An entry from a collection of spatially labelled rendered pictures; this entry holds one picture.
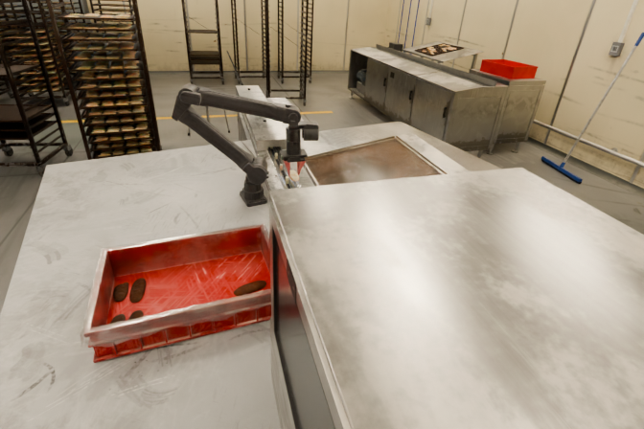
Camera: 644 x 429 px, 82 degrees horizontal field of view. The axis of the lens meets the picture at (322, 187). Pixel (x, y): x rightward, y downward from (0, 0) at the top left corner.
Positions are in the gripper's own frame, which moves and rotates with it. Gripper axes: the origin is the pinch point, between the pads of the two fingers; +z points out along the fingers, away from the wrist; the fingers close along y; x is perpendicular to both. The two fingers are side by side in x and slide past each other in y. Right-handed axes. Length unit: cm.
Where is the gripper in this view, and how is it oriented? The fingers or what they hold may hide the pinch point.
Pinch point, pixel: (293, 172)
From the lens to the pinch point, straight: 152.7
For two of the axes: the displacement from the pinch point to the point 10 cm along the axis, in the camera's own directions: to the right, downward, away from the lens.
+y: 9.6, -1.1, 2.6
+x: -2.8, -4.5, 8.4
